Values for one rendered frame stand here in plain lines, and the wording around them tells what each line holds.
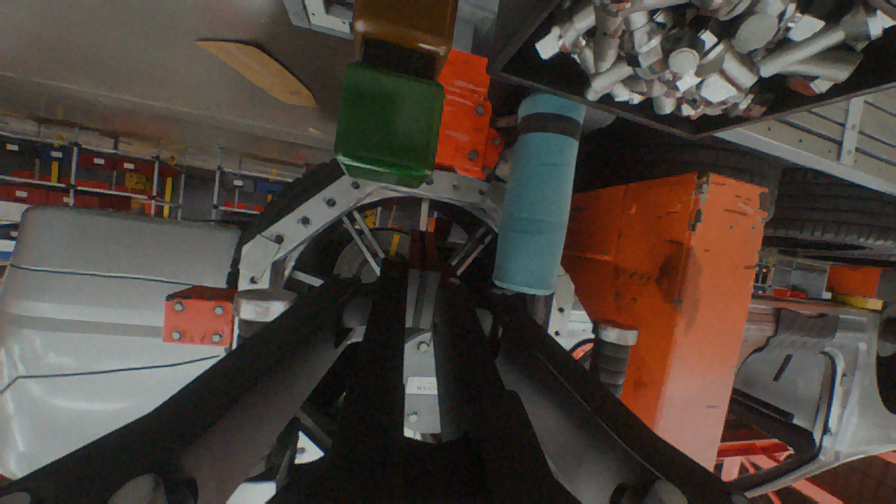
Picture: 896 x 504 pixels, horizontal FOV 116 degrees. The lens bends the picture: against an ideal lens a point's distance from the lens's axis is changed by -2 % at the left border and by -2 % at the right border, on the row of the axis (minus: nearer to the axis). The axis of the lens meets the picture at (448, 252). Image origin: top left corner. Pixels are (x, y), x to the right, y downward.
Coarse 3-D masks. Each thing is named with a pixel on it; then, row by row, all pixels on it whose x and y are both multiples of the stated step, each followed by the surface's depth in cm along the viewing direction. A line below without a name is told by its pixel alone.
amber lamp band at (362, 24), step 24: (360, 0) 11; (384, 0) 11; (408, 0) 11; (432, 0) 11; (456, 0) 12; (360, 24) 11; (384, 24) 11; (408, 24) 11; (432, 24) 11; (360, 48) 12; (408, 48) 12; (432, 48) 12
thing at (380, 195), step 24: (384, 192) 53; (360, 216) 55; (456, 216) 71; (480, 216) 58; (312, 240) 53; (360, 240) 55; (288, 264) 51; (312, 264) 72; (288, 288) 55; (504, 288) 63; (528, 312) 62; (360, 336) 57; (336, 360) 76; (336, 384) 66; (312, 408) 54; (336, 408) 57
